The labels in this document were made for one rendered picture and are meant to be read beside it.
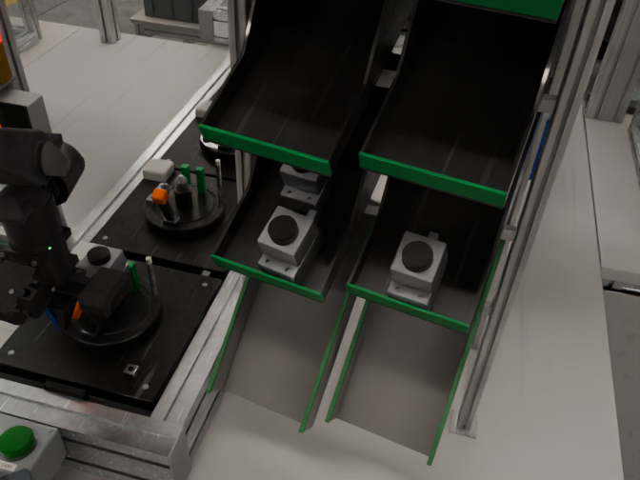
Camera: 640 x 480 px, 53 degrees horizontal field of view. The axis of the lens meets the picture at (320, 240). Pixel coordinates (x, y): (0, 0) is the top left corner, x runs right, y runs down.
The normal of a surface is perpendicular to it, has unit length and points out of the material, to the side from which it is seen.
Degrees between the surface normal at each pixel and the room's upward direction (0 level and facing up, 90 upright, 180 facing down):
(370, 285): 25
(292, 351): 45
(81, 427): 0
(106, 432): 0
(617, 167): 0
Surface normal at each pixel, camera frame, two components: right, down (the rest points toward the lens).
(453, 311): -0.14, -0.44
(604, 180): 0.04, -0.76
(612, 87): -0.25, 0.62
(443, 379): -0.27, -0.13
